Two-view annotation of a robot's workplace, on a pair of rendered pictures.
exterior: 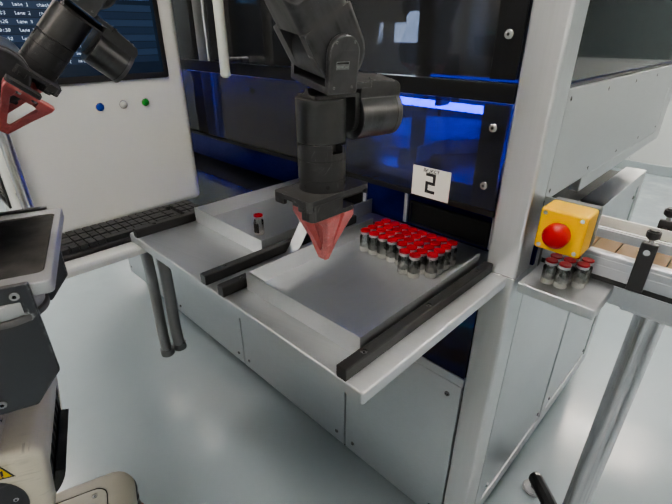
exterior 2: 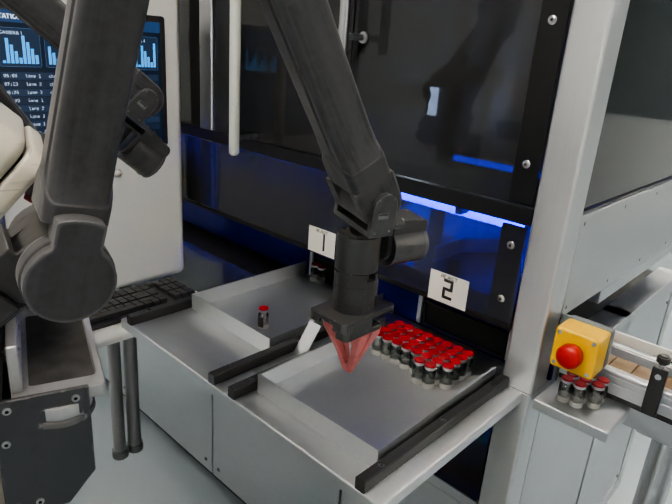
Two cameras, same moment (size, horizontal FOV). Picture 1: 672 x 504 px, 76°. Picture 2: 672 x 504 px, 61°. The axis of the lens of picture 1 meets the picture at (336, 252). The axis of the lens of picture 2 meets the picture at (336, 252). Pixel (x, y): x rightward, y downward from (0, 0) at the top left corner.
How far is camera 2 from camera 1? 0.26 m
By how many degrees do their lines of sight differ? 8
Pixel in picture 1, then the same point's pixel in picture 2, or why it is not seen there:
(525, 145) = (541, 265)
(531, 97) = (546, 223)
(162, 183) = (145, 257)
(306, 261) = (316, 363)
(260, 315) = (273, 421)
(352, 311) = (366, 422)
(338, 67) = (379, 218)
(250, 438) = not seen: outside the picture
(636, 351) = (655, 478)
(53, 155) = not seen: hidden behind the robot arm
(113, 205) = not seen: hidden behind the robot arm
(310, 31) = (360, 193)
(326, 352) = (343, 463)
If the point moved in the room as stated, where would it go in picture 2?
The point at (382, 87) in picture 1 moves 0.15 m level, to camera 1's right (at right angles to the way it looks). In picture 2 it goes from (412, 225) to (525, 232)
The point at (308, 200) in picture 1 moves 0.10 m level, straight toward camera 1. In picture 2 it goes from (343, 322) to (351, 364)
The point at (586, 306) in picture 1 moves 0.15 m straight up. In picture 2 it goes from (600, 428) to (621, 347)
